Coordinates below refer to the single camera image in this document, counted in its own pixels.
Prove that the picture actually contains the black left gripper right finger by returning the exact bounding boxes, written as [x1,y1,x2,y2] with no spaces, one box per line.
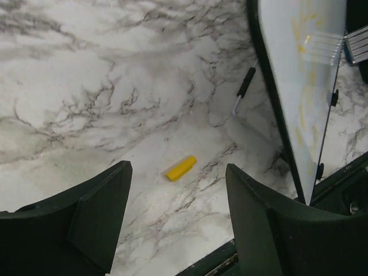
[226,164,367,275]

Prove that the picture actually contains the black plastic toolbox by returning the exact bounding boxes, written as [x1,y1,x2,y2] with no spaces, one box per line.
[344,0,367,84]

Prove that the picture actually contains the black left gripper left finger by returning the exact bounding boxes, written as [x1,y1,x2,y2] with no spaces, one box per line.
[1,161,133,275]

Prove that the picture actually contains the white whiteboard with black frame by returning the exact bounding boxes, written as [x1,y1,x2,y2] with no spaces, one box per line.
[237,1,347,205]

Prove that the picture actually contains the yellow marker cap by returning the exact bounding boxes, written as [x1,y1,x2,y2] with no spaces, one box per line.
[164,155,197,182]

